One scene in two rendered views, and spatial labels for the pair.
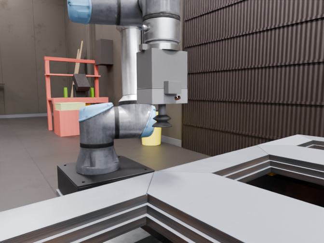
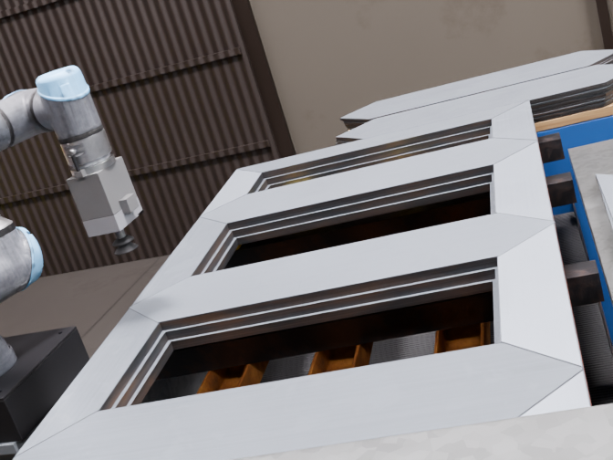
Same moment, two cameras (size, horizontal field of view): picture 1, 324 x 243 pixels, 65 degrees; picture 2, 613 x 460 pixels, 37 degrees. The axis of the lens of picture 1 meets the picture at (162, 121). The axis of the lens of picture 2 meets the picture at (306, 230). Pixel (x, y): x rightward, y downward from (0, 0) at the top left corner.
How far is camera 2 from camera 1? 112 cm
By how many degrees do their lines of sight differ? 35
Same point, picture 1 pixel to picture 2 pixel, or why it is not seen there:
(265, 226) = (275, 286)
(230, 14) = not seen: outside the picture
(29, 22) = not seen: outside the picture
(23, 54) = not seen: outside the picture
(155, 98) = (119, 224)
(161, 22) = (93, 141)
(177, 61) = (119, 172)
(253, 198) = (252, 275)
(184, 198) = (196, 306)
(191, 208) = (212, 307)
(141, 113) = (16, 247)
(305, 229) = (300, 273)
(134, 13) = (28, 129)
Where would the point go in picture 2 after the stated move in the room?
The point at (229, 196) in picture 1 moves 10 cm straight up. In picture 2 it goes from (232, 284) to (213, 231)
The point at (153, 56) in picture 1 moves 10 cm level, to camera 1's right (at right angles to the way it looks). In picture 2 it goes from (101, 181) to (153, 158)
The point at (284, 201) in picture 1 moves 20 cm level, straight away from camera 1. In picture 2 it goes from (276, 263) to (258, 233)
